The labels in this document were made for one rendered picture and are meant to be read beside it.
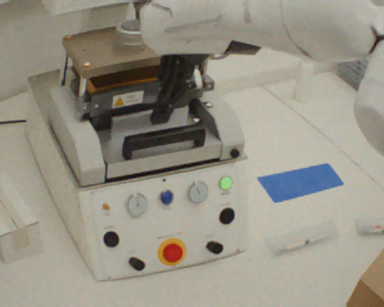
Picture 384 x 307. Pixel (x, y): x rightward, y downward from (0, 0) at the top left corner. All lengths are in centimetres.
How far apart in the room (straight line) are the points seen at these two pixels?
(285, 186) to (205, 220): 33
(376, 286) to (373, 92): 70
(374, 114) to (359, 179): 111
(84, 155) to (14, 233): 24
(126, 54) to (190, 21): 46
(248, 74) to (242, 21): 120
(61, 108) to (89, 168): 16
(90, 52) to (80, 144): 19
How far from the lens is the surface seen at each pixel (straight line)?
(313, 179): 166
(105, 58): 126
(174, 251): 132
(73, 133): 124
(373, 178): 175
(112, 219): 126
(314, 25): 67
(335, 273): 141
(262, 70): 199
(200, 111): 137
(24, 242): 129
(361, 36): 65
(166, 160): 127
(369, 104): 61
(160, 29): 89
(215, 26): 78
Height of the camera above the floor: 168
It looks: 34 degrees down
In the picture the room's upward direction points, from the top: 9 degrees clockwise
